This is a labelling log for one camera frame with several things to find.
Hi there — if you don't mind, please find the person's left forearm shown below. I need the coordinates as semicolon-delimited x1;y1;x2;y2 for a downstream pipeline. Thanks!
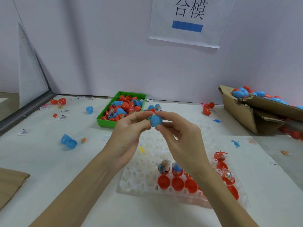
29;156;124;227

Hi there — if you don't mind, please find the pile of finished eggs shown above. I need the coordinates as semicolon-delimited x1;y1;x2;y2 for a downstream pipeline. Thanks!
232;86;303;109

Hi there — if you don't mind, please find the clear plastic egg tray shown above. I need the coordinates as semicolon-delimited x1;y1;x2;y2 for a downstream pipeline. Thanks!
117;118;249;208

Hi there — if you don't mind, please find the person's right hand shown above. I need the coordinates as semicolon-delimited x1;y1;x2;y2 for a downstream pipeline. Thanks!
155;111;214;182

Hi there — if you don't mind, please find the clear triangular panel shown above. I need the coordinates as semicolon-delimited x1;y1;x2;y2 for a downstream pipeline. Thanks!
18;22;50;108

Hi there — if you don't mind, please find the white paper sign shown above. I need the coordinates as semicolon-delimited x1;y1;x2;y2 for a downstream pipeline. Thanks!
149;0;239;49

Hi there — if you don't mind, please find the flat brown cardboard sheet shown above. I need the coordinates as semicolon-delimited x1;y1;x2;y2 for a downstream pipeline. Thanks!
0;168;30;210

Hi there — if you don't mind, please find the person's left hand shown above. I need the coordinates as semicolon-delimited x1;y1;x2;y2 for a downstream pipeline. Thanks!
101;111;154;172

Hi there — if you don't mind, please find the grey metal rail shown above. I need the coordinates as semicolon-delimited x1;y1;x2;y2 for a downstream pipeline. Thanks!
0;91;56;135

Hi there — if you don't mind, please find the green plastic tray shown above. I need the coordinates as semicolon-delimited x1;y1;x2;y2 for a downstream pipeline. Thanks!
97;91;147;129

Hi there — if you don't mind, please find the cardboard box of capsules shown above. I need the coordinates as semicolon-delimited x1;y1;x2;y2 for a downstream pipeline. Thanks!
219;85;303;135

